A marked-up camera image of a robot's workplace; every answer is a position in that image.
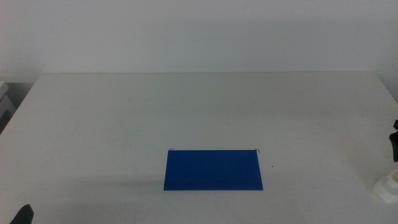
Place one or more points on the white side cabinet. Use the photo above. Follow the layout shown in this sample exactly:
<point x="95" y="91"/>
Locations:
<point x="5" y="105"/>

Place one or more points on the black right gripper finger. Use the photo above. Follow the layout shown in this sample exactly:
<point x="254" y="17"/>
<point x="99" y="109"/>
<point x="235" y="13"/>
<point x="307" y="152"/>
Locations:
<point x="395" y="146"/>

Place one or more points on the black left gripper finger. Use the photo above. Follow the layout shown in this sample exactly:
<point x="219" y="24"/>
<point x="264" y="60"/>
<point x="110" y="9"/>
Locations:
<point x="24" y="216"/>

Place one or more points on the blue rectangular mat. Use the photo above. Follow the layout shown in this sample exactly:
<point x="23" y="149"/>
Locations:
<point x="213" y="170"/>

